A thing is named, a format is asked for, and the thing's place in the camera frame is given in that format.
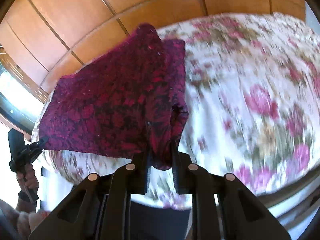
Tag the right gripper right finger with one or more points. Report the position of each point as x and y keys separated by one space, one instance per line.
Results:
x=222 y=207

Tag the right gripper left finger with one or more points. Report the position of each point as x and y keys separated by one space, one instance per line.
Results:
x=99 y=207

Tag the burgundy floral knit garment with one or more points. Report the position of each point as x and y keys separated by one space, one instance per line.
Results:
x=126 y=102

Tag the person's left hand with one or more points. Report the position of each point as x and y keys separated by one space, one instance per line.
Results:
x=27 y=180

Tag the wooden panelled wardrobe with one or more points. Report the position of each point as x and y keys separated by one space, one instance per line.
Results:
x=42 y=40

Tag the floral quilted bedspread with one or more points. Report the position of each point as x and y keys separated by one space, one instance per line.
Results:
x=253 y=97

